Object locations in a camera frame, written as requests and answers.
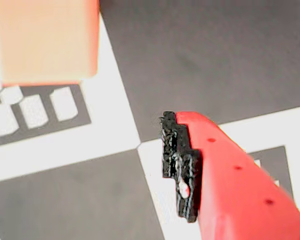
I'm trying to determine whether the black white marker board mat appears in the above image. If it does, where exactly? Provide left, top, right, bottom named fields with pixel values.
left=0, top=0, right=300, bottom=240

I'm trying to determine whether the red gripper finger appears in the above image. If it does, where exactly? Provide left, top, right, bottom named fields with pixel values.
left=159, top=110, right=300, bottom=240

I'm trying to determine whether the orange cube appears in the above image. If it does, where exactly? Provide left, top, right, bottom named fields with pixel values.
left=0, top=0, right=101, bottom=88

